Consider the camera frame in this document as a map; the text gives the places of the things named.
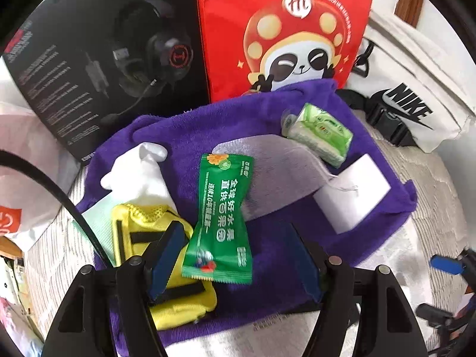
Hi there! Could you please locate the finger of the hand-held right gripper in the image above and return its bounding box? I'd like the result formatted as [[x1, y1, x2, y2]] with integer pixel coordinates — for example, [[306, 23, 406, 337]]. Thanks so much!
[[429, 254, 466, 269], [416, 302, 456, 326]]

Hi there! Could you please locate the white plastic shopping bag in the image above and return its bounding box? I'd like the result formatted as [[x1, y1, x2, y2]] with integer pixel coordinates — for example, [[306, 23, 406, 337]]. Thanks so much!
[[0, 101, 82, 255]]

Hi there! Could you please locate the grey translucent bag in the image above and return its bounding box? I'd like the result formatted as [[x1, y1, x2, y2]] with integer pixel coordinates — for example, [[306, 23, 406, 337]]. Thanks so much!
[[211, 133, 332, 223]]

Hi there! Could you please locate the green snack packet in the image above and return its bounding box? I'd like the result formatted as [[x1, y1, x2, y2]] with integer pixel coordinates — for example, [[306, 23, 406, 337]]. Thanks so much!
[[181, 153, 254, 287]]

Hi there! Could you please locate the patterned book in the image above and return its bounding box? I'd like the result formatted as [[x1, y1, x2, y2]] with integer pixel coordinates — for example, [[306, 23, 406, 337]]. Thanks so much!
[[0, 245, 38, 328]]

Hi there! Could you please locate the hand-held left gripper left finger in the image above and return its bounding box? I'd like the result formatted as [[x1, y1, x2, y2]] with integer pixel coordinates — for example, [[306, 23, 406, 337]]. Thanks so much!
[[43, 221, 187, 357]]

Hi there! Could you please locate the white sponge block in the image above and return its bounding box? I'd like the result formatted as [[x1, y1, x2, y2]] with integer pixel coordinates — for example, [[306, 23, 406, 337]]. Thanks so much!
[[311, 153, 392, 236]]

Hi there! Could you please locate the red paper bag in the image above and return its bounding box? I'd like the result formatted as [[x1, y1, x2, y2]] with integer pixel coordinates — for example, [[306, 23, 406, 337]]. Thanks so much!
[[193, 0, 378, 104]]

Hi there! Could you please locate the white waist bag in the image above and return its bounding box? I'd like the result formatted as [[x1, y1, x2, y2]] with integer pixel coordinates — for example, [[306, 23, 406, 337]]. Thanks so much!
[[344, 7, 476, 154]]

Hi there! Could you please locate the yellow pouch with black straps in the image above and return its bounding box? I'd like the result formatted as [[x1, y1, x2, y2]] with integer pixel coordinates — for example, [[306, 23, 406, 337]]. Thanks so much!
[[110, 203, 218, 331]]

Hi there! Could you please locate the wooden door frame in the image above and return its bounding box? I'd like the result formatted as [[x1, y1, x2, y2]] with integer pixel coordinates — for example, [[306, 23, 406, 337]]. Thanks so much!
[[393, 0, 425, 28]]

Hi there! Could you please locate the colourful blanket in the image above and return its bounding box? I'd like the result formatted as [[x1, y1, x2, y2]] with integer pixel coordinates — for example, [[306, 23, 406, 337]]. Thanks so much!
[[0, 297, 43, 357]]

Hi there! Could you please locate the black headset box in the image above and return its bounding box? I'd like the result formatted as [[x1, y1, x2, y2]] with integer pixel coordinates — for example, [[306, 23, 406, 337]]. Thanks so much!
[[0, 0, 209, 162]]

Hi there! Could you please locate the purple towel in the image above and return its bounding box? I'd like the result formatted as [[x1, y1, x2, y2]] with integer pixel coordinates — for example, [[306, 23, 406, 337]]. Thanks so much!
[[76, 77, 418, 347]]

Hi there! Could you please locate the white glove with green cuff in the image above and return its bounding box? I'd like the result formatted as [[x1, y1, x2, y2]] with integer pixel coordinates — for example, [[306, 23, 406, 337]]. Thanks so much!
[[72, 142, 176, 239]]

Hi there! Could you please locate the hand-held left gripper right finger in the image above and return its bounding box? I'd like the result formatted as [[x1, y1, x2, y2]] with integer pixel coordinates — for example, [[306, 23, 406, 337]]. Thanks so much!
[[283, 223, 419, 357]]

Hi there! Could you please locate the black cable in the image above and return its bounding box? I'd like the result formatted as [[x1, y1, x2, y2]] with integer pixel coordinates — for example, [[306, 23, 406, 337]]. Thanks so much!
[[0, 151, 116, 268]]

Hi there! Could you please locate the green tissue pack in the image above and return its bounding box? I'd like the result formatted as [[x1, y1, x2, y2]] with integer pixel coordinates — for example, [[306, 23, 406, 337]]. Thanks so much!
[[280, 103, 354, 169]]

